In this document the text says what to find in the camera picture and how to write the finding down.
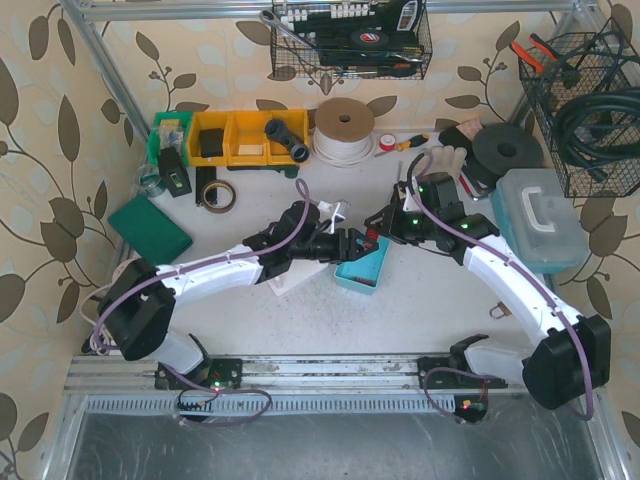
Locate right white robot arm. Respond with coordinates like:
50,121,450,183
365,173,611,410

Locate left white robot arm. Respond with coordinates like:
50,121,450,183
98,201,379,377

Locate teal plastic parts tray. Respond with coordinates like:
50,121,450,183
334,237,390,295

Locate red springs in tray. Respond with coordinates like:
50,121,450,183
351,277,376,287

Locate beige work glove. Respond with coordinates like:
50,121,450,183
426,145,467,183

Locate red tape roll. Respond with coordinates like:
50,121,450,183
379,133,396,152

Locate black disc spool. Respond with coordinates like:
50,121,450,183
465,123,544,188

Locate small metal carabiner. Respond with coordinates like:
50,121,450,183
489,302,511,319

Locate teal clear toolbox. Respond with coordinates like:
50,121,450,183
491,168,589,274

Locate black pipe fitting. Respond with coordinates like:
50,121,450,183
264,118,310,163

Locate yellow plastic bin row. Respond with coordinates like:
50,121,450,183
186,109,310,168

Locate brown tape roll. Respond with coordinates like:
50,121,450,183
200,180,237,214

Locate black aluminium extrusion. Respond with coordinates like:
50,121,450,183
195,167,217,207

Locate black green device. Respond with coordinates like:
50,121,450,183
157,147,192,198

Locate green flat case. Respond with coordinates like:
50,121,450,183
108,194,193,266

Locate glass jar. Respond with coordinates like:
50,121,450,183
139,165,165,198

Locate green plastic bin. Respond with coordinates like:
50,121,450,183
147,112,193,166

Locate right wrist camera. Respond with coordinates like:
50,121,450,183
401,182,421,213

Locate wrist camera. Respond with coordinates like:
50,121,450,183
316,200,350,234
401,182,421,213

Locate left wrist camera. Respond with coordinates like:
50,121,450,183
316,200,350,234

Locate white four-peg base plate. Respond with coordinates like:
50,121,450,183
267,260,327,297

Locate white cable spool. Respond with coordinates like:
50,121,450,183
312,97,375,168

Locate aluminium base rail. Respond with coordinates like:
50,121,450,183
63,354,528,420

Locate top wire basket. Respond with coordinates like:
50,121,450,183
259,1,432,85

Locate wire basket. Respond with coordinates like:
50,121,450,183
259,1,432,85
517,30,639,198

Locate orange handled pliers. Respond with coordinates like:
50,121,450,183
509,33,559,75

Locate black coiled hose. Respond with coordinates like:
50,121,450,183
554,29,640,171

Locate right wire basket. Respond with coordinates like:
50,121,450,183
517,30,639,198

